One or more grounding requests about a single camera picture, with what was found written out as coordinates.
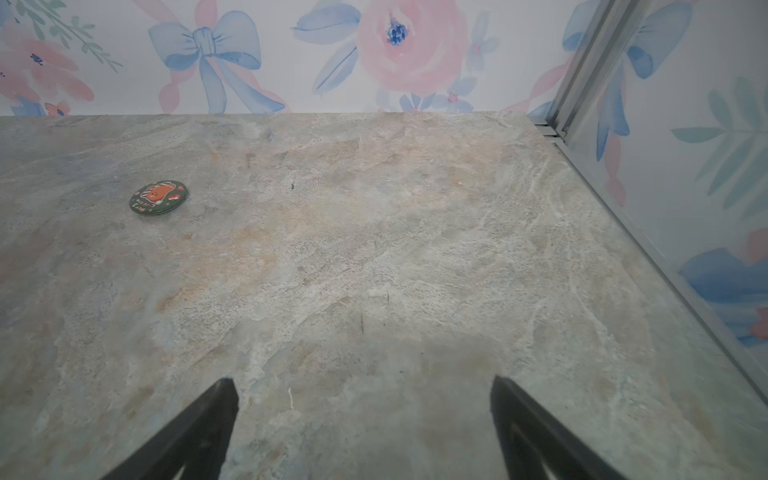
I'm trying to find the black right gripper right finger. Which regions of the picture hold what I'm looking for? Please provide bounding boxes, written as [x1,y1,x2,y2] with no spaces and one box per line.
[490,376,624,479]

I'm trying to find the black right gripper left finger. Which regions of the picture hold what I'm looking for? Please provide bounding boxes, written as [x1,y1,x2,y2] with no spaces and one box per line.
[104,377,239,479]

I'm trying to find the round green red badge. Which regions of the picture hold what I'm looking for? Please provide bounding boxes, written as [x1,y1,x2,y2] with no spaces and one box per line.
[129,180,189,216]

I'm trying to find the right corner aluminium post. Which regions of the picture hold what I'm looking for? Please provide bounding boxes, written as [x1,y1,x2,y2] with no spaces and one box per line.
[545,1,646,140]

